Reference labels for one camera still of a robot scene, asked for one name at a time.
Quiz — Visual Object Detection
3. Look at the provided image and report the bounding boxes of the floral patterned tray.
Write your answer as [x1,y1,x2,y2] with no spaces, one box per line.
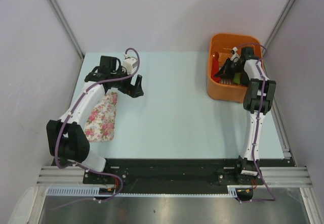
[85,92,118,142]

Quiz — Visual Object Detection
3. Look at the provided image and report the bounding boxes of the aluminium frame rail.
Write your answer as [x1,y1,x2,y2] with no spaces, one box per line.
[36,166,85,186]

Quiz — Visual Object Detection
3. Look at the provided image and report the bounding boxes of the orange plastic basket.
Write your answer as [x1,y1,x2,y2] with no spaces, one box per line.
[207,33,262,103]

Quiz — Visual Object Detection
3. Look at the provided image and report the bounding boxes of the rainbow iridescent spoon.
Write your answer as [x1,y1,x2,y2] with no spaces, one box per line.
[213,53,219,60]

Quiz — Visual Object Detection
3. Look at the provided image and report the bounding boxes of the white slotted cable duct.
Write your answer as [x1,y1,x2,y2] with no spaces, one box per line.
[47,187,100,196]

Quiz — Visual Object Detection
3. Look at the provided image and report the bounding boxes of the black napkin roll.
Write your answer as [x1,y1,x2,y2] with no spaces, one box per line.
[240,71,250,87]

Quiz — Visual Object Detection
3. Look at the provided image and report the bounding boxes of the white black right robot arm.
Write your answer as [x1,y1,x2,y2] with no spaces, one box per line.
[212,43,276,184]

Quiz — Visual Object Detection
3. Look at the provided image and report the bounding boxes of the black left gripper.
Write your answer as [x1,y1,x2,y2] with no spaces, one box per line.
[110,66,143,98]

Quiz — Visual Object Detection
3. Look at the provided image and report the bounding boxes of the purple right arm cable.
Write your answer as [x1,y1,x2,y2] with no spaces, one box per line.
[236,42,276,202]

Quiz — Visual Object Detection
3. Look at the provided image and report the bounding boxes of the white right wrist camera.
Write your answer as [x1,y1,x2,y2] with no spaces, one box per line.
[230,47,240,62]

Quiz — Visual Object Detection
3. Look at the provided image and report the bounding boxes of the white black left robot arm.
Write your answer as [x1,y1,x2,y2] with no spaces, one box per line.
[46,53,144,184]

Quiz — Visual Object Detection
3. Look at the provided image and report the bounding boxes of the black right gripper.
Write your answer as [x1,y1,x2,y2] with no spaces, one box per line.
[214,58,245,79]

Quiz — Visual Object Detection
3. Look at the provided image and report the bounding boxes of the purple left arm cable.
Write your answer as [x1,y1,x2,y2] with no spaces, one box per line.
[48,48,140,211]

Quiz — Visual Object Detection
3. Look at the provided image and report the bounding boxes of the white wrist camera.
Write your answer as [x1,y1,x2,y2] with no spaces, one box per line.
[122,54,138,75]
[230,47,240,62]

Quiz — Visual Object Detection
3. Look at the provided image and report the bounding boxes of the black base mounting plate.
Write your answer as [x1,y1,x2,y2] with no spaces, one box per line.
[52,158,265,194]

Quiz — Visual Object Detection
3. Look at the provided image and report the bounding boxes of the red paper napkin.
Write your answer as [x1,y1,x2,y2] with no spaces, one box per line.
[211,57,219,78]

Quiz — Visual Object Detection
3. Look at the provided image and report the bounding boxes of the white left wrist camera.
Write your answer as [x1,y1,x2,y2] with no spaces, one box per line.
[122,54,138,75]

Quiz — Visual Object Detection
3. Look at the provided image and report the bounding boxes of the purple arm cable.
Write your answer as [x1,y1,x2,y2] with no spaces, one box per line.
[236,42,276,202]
[48,48,140,211]

